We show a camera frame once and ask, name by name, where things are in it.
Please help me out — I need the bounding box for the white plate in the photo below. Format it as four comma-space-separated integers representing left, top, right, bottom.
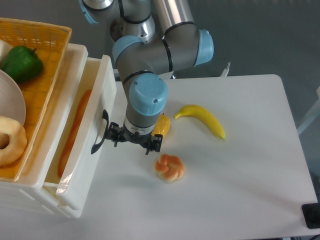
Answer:
0, 70, 26, 125

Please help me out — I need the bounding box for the yellow toy banana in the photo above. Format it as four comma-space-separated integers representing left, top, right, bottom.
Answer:
173, 104, 226, 140

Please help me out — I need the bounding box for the knotted toy bread roll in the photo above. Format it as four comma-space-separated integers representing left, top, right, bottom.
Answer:
153, 154, 186, 183

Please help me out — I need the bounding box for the white frame at right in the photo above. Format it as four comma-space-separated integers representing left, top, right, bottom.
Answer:
297, 87, 320, 135

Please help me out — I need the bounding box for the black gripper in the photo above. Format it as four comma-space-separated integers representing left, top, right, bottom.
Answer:
104, 122, 163, 155

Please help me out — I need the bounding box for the orange toy baguette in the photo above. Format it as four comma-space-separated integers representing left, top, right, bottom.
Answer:
57, 89, 92, 178

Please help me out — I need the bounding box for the green toy bell pepper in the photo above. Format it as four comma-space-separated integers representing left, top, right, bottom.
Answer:
0, 45, 44, 84

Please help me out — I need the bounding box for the white drawer cabinet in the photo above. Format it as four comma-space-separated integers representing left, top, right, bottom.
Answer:
0, 43, 88, 216

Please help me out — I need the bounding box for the black device at edge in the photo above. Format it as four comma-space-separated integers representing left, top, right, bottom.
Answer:
301, 203, 320, 229

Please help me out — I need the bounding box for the toy bagel ring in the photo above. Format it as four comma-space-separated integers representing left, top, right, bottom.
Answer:
0, 115, 28, 167

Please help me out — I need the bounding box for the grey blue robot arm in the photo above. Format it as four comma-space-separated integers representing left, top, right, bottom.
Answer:
79, 0, 214, 152

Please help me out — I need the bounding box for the white toy vegetable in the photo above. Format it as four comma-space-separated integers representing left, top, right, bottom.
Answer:
0, 40, 13, 64

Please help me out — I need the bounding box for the yellow woven basket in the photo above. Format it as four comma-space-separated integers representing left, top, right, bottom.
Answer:
0, 17, 72, 182

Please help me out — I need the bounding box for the yellow toy bell pepper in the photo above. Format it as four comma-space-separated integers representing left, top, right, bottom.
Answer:
152, 114, 171, 138

